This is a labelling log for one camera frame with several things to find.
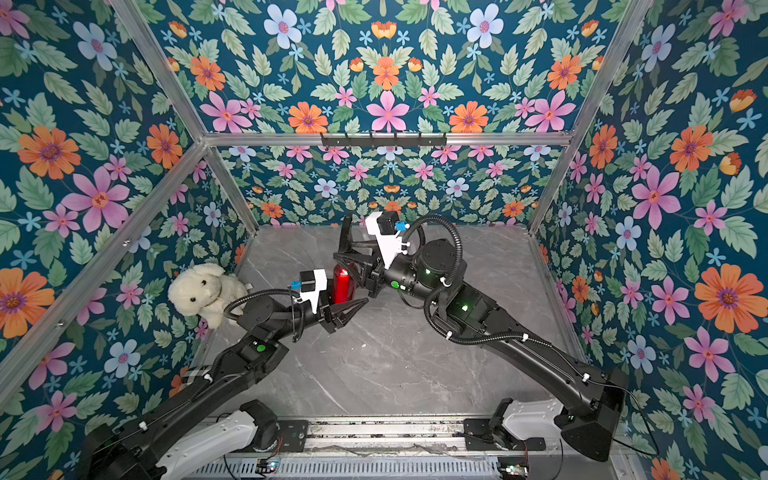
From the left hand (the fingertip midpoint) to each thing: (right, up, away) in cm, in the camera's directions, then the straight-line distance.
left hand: (362, 293), depth 61 cm
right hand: (-1, +11, -7) cm, 13 cm away
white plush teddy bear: (-48, -2, +21) cm, 52 cm away
